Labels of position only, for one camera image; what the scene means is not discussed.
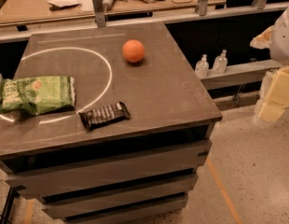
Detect white papers on desk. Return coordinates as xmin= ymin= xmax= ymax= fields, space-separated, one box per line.
xmin=48 ymin=0 xmax=81 ymax=7

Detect green chip bag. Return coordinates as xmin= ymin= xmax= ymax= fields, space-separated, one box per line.
xmin=0 ymin=75 xmax=75 ymax=116

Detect grey metal railing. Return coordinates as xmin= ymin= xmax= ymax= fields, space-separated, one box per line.
xmin=0 ymin=0 xmax=289 ymax=43

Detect wooden background desk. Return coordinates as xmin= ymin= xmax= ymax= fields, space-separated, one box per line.
xmin=0 ymin=0 xmax=227 ymax=29

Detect clear sanitizer bottle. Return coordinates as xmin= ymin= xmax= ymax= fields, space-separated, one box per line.
xmin=195 ymin=54 xmax=209 ymax=78
xmin=213 ymin=49 xmax=227 ymax=74

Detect orange fruit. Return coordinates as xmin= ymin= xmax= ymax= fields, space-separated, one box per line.
xmin=122 ymin=39 xmax=145 ymax=63

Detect grey drawer cabinet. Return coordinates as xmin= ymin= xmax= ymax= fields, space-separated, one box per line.
xmin=0 ymin=23 xmax=221 ymax=224

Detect right clear sanitizer bottle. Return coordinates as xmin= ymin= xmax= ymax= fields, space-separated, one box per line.
xmin=213 ymin=49 xmax=227 ymax=74

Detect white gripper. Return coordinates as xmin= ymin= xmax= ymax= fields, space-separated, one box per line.
xmin=250 ymin=7 xmax=289 ymax=125

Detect black rxbar chocolate wrapper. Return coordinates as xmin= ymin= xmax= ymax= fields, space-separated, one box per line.
xmin=79 ymin=102 xmax=131 ymax=131

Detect left clear sanitizer bottle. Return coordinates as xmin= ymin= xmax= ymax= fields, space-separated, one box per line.
xmin=195 ymin=54 xmax=209 ymax=78

